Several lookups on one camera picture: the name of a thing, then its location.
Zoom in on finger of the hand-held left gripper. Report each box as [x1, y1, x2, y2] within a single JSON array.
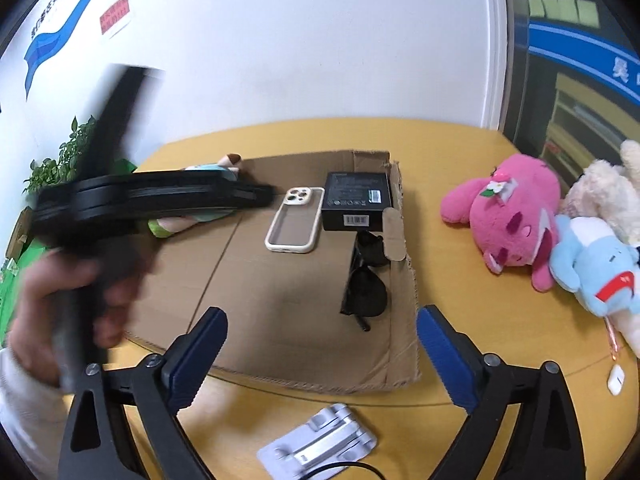
[[142, 170, 241, 192], [140, 184, 275, 213]]

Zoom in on white phone case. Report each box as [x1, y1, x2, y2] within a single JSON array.
[[264, 186, 326, 253]]

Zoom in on cardboard box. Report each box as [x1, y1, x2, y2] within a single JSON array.
[[117, 149, 423, 395]]

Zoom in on red wall sign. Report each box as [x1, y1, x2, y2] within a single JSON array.
[[98, 0, 133, 37]]

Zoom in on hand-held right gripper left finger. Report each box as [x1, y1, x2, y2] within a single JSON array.
[[57, 306, 231, 480]]

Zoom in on wooden desktop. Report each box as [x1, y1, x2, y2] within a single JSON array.
[[117, 117, 640, 480]]

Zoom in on blue elephant plush toy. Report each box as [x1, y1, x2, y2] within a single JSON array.
[[549, 215, 640, 318]]

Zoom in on white keychain tag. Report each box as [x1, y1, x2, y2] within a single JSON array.
[[606, 364, 626, 395]]

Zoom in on pink bear plush toy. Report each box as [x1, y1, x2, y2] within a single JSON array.
[[440, 154, 563, 292]]

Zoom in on blue band glass sticker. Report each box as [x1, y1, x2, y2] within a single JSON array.
[[527, 17, 640, 106]]

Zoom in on pink pig plush toy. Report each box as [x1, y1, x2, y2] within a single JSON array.
[[147, 152, 246, 238]]

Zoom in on black sunglasses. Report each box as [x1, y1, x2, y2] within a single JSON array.
[[340, 230, 391, 332]]

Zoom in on silver phone stand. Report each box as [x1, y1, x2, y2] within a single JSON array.
[[256, 402, 377, 480]]

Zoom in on white rabbit plush toy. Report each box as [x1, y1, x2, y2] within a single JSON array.
[[560, 139, 640, 358]]

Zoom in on person's left forearm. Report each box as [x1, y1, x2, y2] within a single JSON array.
[[0, 345, 76, 480]]

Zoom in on person's left hand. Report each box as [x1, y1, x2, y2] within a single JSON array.
[[7, 247, 161, 386]]

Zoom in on black cable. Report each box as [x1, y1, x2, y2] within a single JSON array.
[[300, 461, 386, 480]]

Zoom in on blue wave wall decal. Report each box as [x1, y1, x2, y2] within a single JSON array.
[[22, 0, 138, 101]]

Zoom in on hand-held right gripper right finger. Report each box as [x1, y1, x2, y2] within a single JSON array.
[[416, 304, 586, 480]]

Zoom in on black product box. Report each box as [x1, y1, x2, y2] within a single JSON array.
[[320, 171, 393, 232]]

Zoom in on green potted plant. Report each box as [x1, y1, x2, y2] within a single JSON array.
[[22, 115, 101, 196]]

